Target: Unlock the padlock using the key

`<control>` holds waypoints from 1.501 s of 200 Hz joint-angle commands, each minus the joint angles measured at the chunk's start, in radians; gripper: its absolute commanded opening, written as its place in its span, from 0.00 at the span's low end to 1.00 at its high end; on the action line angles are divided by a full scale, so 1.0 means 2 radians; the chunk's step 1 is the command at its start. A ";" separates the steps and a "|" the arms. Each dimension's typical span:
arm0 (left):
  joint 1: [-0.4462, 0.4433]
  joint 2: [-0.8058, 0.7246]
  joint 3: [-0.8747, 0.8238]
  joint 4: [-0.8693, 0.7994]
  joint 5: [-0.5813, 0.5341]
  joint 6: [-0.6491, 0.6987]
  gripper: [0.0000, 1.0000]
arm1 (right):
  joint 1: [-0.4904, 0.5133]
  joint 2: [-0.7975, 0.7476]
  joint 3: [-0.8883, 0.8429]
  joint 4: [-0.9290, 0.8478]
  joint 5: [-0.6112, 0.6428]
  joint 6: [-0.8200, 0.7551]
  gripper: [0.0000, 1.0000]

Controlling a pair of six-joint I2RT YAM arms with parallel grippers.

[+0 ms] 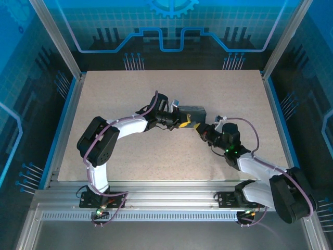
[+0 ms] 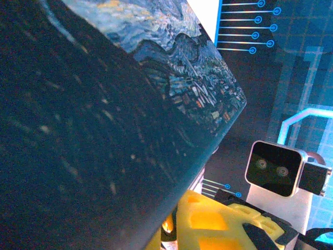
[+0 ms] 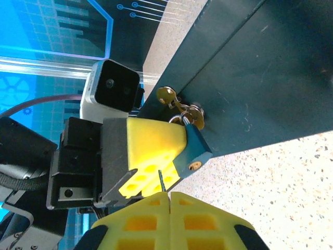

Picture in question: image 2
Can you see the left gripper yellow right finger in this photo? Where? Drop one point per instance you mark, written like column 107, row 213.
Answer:
column 208, row 234

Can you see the Starry Night painted box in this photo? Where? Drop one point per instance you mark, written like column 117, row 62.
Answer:
column 104, row 104

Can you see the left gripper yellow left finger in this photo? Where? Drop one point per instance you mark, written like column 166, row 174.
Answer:
column 156, row 243

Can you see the blue circuit print mat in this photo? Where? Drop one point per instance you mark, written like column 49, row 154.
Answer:
column 260, row 78

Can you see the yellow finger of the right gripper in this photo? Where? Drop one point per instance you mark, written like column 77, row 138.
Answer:
column 260, row 220

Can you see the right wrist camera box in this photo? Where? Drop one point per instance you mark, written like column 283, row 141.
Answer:
column 273, row 166

